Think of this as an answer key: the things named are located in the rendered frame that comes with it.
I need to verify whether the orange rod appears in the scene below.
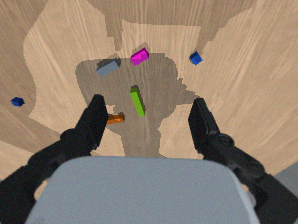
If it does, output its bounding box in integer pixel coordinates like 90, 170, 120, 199
107, 114, 125, 124

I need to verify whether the grey rectangular block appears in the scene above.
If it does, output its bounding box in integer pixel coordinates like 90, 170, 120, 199
96, 58, 121, 77

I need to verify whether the lime green rod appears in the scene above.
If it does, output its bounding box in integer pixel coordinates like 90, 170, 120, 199
130, 88, 145, 117

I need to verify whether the magenta rectangular block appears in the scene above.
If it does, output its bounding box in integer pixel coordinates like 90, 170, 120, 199
130, 48, 149, 66

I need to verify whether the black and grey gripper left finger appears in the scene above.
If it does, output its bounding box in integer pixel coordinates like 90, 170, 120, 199
0, 94, 108, 224

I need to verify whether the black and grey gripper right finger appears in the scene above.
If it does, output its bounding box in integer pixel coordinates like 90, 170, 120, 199
188, 98, 298, 224

